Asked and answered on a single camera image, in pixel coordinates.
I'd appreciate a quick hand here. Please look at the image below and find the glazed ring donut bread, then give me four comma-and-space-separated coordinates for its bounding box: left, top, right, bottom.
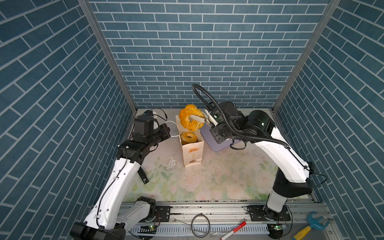
181, 132, 198, 145

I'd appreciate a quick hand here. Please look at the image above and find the large wrinkled ring bread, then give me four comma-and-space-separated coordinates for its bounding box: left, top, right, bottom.
179, 104, 204, 132

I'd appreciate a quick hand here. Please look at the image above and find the printed paper bag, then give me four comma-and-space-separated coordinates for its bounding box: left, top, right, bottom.
176, 115, 205, 168

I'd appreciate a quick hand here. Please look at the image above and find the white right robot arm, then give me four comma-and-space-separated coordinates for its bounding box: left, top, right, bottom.
205, 102, 313, 221

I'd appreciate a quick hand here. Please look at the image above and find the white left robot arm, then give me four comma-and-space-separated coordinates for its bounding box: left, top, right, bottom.
70, 110, 171, 240

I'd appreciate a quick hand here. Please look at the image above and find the lilac plastic tray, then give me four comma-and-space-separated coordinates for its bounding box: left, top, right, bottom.
200, 124, 233, 152

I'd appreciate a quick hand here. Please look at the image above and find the small black device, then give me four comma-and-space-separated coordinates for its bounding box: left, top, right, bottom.
138, 167, 149, 185

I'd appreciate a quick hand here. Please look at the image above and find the red white marker pen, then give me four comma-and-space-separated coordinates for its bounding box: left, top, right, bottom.
220, 220, 247, 240

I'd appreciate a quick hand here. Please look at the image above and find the blue yellow toy wrench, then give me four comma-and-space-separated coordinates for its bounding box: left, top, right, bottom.
293, 212, 330, 240

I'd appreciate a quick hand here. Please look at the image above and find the black corrugated cable hose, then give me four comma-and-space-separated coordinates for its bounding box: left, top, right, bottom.
191, 83, 290, 148

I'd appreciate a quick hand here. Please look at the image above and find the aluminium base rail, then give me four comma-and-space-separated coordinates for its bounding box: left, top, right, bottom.
127, 200, 334, 240

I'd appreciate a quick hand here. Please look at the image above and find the grey coiled cable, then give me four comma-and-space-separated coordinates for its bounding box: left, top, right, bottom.
191, 213, 211, 238

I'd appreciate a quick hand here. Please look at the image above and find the left metal corner post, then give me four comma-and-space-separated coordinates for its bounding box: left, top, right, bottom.
78, 0, 138, 115

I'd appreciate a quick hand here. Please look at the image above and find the metal corner frame post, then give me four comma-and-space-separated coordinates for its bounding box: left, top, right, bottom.
272, 0, 341, 114

